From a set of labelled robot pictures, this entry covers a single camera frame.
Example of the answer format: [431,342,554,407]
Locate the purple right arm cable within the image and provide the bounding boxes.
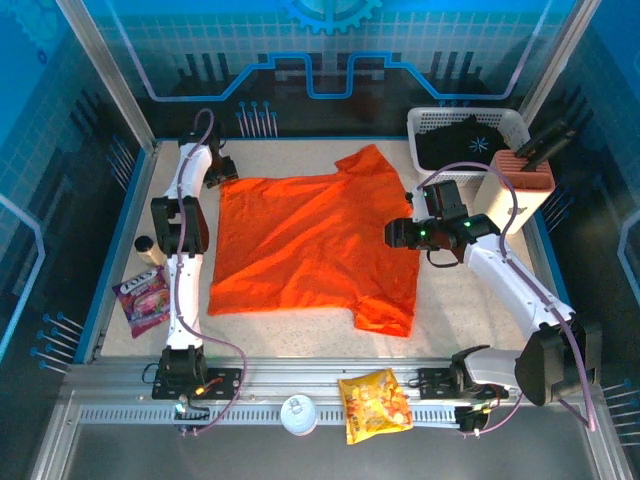
[422,162,597,439]

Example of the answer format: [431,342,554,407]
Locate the black t-shirt with white print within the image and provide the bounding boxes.
[415,115,511,172]

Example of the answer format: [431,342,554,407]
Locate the small beige bottle black cap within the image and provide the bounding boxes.
[133,234,167,268]

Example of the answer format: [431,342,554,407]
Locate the aluminium corner post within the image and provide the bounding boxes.
[54,0,162,154]
[517,0,604,131]

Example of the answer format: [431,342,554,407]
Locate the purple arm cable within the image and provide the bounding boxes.
[169,108,250,439]
[422,162,597,439]

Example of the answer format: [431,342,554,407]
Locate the orange t-shirt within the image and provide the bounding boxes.
[207,143,422,339]

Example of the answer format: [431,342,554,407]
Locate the black knife handle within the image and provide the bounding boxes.
[520,128,577,170]
[514,117,569,157]

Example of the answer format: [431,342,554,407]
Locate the white and pink knife block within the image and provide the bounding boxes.
[472,148,557,236]

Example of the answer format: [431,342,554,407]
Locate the purple candy bag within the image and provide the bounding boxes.
[111,265,172,340]

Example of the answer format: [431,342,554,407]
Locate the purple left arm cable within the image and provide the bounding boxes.
[169,108,250,439]

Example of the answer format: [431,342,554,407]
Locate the aluminium table frame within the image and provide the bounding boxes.
[29,349,639,480]

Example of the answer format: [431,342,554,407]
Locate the white plastic basket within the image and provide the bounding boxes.
[406,106,532,187]

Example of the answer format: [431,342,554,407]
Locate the yellow snack bag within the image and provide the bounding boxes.
[337,367,415,446]

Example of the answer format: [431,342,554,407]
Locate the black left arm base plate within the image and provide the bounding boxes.
[151,367,243,401]

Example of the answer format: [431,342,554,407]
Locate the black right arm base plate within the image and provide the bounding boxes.
[417,367,509,401]

